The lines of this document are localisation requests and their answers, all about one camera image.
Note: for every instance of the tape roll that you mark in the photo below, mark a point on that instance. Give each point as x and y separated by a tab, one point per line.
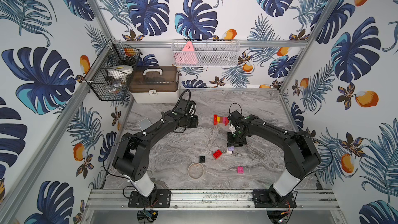
196	170

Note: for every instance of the brown lid storage box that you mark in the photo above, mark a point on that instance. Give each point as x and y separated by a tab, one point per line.
154	85

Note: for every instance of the clear wall shelf basket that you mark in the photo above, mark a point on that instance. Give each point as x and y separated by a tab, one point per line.
214	53

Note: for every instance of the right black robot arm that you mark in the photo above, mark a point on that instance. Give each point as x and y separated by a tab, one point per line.
300	154

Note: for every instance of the white bowl in basket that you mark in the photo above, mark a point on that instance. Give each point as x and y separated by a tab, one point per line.
119	70

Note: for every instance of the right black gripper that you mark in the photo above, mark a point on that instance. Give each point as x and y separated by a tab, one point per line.
230	142

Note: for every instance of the grey square card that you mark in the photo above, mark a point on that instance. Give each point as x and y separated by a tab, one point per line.
144	124

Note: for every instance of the red 2x4 lego brick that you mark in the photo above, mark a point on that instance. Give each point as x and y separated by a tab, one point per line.
215	119

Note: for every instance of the small red lego brick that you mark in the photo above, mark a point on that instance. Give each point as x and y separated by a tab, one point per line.
226	121

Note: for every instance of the pink triangle object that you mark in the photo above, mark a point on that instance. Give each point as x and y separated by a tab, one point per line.
187	56

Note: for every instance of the red 2x2 lego brick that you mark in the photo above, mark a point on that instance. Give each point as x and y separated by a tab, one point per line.
217	154

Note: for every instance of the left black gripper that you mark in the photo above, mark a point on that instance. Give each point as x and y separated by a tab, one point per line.
193	121

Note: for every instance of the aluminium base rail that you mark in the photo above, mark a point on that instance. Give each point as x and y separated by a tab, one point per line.
221	200

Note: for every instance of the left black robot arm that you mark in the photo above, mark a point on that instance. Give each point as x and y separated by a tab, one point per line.
132	156

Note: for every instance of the black wire basket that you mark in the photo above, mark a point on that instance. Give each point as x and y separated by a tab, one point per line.
108	88

